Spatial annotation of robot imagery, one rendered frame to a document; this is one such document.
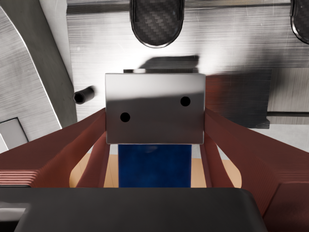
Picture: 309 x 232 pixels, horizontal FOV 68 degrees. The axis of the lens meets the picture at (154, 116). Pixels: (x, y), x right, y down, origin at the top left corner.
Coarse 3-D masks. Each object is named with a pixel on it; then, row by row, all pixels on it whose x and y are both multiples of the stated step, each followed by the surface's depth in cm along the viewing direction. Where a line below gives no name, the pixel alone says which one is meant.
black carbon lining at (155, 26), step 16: (144, 0) 17; (160, 0) 17; (176, 0) 16; (304, 0) 15; (144, 16) 17; (160, 16) 17; (176, 16) 16; (304, 16) 15; (144, 32) 17; (160, 32) 17; (176, 32) 16; (304, 32) 15
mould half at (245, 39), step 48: (96, 0) 17; (192, 0) 16; (240, 0) 15; (288, 0) 15; (96, 48) 17; (144, 48) 17; (192, 48) 16; (240, 48) 16; (288, 48) 16; (96, 96) 18; (240, 96) 17
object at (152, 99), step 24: (120, 96) 11; (144, 96) 11; (168, 96) 11; (192, 96) 11; (120, 120) 11; (144, 120) 11; (168, 120) 11; (192, 120) 11; (120, 144) 12; (144, 144) 12; (168, 144) 12; (192, 144) 12; (120, 168) 13; (144, 168) 13; (168, 168) 13
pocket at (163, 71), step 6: (126, 72) 19; (132, 72) 20; (138, 72) 20; (144, 72) 20; (150, 72) 20; (156, 72) 20; (162, 72) 20; (168, 72) 20; (174, 72) 20; (180, 72) 20; (186, 72) 20; (192, 72) 18
